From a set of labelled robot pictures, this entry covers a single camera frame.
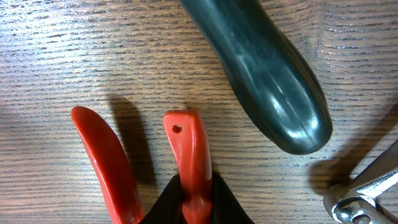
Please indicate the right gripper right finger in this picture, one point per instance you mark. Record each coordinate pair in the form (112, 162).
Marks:
(226, 208)

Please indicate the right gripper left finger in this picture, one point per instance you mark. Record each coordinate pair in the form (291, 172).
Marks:
(168, 207)

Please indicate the red handled snips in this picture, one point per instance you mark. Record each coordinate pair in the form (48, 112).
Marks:
(120, 163)

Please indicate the silver socket wrench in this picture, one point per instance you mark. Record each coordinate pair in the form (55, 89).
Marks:
(356, 202)

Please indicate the black red screwdriver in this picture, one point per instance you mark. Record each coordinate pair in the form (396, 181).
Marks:
(272, 81)

